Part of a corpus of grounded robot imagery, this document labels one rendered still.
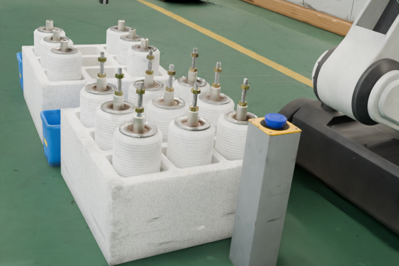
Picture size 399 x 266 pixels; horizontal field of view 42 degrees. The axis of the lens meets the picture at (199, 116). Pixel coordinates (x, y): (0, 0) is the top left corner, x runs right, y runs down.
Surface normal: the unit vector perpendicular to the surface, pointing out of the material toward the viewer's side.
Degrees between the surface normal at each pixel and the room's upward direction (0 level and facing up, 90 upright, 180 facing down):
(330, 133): 46
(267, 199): 90
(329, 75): 76
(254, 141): 90
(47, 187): 0
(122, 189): 90
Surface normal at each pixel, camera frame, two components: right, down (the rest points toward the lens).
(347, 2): -0.86, 0.11
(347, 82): -0.81, -0.12
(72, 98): 0.42, 0.38
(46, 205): 0.10, -0.92
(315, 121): -0.55, -0.57
